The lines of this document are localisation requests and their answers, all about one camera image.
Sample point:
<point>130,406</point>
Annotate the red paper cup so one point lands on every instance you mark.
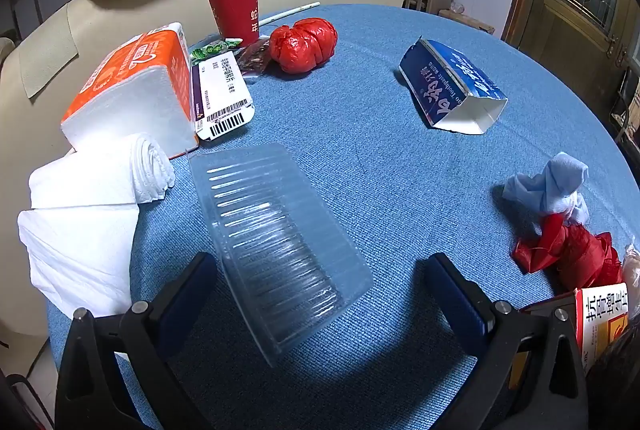
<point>235,15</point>

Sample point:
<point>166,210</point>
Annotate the pale crumpled wrapper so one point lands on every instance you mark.
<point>632,265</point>

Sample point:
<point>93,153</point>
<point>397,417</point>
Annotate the red knotted plastic bag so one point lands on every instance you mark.
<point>300,43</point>

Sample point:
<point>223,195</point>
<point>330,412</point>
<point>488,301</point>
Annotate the dark snack wrapper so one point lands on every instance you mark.
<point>252,58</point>

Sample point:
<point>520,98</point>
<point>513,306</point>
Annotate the light blue cloth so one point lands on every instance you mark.
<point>560,175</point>

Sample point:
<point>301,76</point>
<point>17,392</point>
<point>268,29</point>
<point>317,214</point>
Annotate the blue toothpaste box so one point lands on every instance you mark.
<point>440,85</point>

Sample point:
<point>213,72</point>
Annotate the white purple barcode box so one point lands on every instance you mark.
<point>220,95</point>

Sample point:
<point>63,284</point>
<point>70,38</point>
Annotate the clear ribbed plastic tray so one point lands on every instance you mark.
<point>280,240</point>

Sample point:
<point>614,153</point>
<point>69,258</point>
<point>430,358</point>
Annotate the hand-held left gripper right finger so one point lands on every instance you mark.
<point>460,305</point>

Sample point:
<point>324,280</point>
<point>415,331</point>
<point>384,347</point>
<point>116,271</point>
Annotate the red ribbon fabric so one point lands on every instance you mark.
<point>575,250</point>

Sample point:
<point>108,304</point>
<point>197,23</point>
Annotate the green candy wrapper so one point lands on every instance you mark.
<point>212,48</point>

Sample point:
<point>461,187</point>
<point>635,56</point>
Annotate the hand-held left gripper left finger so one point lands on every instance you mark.
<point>185,300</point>

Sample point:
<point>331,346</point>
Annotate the red and white medicine box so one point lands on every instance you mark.
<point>600,315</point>

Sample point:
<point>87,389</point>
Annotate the orange tissue pack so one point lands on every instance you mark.
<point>130,100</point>

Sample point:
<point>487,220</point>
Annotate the white tissue paper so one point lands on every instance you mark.
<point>80,230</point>

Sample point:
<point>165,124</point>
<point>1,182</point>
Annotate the white thin stick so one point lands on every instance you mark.
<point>290,13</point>

